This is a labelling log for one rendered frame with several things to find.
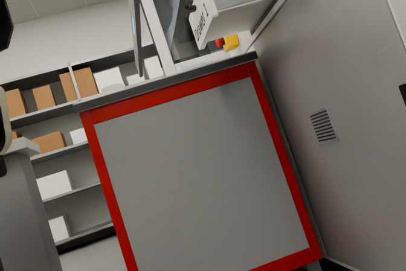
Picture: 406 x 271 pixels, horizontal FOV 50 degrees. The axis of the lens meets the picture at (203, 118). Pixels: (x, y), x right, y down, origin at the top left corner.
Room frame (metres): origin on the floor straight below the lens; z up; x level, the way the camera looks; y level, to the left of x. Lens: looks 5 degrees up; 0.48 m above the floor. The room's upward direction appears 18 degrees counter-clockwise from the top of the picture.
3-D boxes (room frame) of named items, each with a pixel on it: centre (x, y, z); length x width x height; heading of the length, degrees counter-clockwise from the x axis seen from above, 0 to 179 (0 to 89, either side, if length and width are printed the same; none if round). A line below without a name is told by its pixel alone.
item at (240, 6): (1.25, -0.30, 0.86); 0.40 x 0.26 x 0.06; 99
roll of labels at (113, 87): (1.37, 0.25, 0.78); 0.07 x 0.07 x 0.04
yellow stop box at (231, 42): (1.56, -0.18, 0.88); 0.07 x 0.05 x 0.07; 9
